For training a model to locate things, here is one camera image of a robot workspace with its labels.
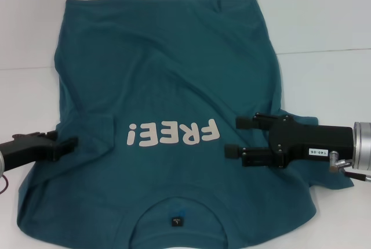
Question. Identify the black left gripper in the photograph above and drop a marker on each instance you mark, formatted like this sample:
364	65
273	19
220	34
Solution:
26	150

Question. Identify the teal t-shirt with FREE print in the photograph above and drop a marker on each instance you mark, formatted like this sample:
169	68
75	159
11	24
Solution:
159	72

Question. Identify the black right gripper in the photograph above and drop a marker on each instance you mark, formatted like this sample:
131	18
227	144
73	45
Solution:
319	141

